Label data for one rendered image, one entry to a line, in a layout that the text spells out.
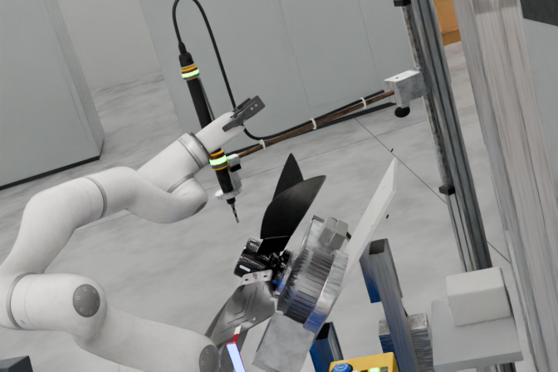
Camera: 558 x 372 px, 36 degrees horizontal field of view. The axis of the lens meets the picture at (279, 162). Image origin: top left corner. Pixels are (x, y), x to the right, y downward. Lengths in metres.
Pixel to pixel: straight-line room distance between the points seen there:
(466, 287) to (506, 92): 1.74
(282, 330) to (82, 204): 0.98
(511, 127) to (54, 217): 0.95
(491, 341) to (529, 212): 1.62
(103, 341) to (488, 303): 1.26
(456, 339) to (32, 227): 1.37
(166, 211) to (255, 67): 6.19
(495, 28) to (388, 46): 7.31
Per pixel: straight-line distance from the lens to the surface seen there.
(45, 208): 1.59
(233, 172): 2.32
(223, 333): 2.28
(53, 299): 1.53
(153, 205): 1.77
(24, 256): 1.60
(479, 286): 2.55
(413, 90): 2.54
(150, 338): 1.75
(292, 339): 2.45
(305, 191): 2.33
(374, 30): 8.09
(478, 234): 2.76
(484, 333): 2.54
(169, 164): 1.86
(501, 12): 0.84
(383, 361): 2.11
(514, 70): 0.85
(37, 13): 9.46
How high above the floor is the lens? 2.16
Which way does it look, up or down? 17 degrees down
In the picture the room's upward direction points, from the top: 17 degrees counter-clockwise
